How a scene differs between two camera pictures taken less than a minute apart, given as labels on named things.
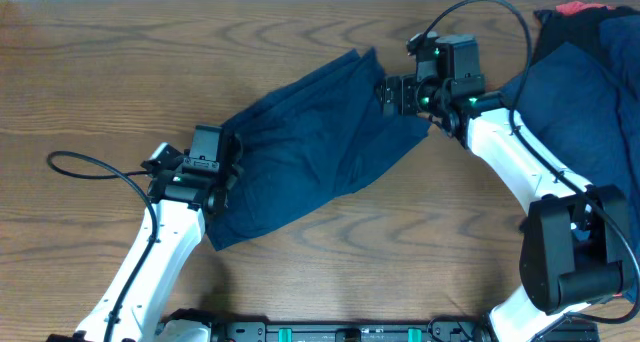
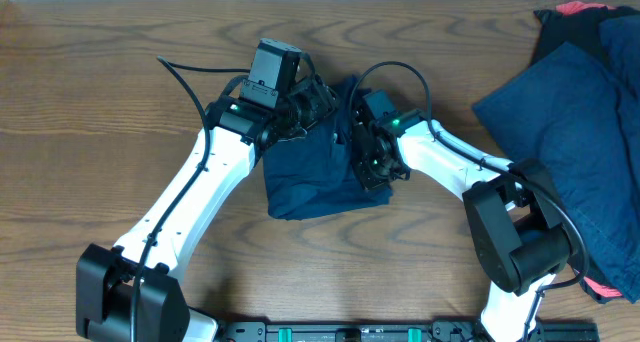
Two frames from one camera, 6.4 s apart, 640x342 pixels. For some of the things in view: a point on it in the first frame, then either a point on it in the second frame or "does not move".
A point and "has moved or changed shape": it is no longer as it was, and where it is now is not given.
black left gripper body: [228, 180] to [302, 110]
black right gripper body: [415, 97] to [373, 172]
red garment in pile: [571, 7] does not move
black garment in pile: [582, 29] does not move
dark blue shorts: [304, 133] has moved or changed shape
